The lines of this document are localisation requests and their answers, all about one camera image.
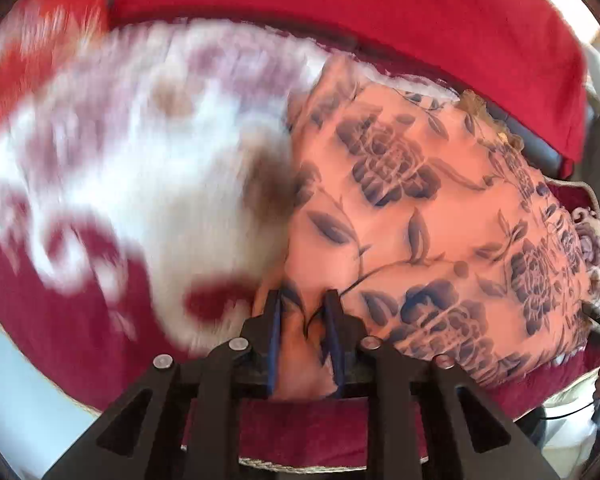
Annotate floral plush sofa blanket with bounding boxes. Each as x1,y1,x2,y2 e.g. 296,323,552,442
0,19,600,472

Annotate orange floral blouse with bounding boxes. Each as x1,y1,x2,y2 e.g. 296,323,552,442
274,54,600,403

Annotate dark leather sofa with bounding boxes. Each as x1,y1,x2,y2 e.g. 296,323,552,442
107,0,568,173

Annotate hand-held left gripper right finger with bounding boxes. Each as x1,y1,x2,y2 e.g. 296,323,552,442
321,289,563,480

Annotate red quilt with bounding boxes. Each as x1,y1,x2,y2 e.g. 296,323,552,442
109,0,590,167

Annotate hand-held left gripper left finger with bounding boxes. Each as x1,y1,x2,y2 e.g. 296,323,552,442
42,289,285,480

